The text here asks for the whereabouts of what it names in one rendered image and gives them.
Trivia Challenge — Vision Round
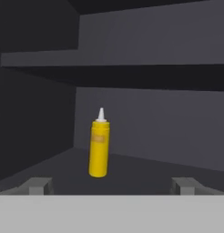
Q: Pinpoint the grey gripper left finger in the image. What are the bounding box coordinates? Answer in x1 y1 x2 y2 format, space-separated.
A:
0 177 56 196

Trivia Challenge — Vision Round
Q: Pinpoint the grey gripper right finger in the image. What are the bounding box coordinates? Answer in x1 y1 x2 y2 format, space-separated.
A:
169 177 224 196

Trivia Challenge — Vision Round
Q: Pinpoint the dark grey cabinet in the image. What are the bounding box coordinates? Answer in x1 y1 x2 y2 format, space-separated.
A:
0 0 224 196

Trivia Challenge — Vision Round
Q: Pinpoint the yellow mustard bottle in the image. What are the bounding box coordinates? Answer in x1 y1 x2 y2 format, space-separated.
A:
87 106 111 178

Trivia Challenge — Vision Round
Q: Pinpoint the dark grey cabinet shelf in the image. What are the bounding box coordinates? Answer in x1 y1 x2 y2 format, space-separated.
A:
0 48 224 93

